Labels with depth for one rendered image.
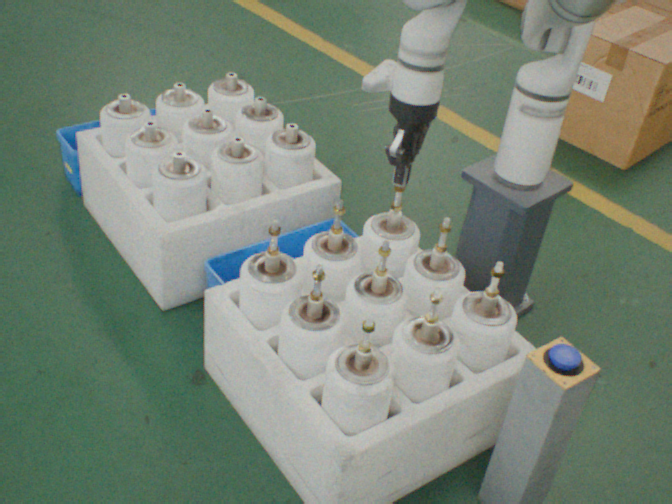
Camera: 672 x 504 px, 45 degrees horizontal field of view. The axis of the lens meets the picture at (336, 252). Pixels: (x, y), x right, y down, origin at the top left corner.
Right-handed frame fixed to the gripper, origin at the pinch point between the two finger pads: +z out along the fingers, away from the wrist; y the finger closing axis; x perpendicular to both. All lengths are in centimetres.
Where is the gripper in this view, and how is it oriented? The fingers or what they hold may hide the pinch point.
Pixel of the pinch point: (402, 173)
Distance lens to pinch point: 131.6
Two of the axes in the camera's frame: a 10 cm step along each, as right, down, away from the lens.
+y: 4.6, -5.0, 7.3
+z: -1.0, 7.9, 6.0
